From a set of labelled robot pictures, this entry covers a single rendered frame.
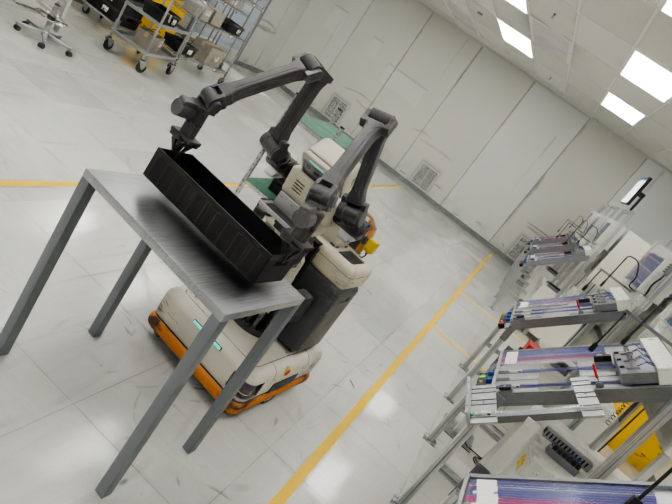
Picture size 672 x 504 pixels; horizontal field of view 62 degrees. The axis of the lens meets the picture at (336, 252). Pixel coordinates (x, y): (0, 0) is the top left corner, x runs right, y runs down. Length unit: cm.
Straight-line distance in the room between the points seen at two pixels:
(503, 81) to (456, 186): 214
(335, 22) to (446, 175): 395
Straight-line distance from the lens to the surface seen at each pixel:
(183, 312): 260
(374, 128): 188
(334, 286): 254
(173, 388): 176
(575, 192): 1131
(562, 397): 265
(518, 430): 243
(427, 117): 1162
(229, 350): 249
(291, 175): 233
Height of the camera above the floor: 157
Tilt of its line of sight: 17 degrees down
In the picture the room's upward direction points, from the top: 36 degrees clockwise
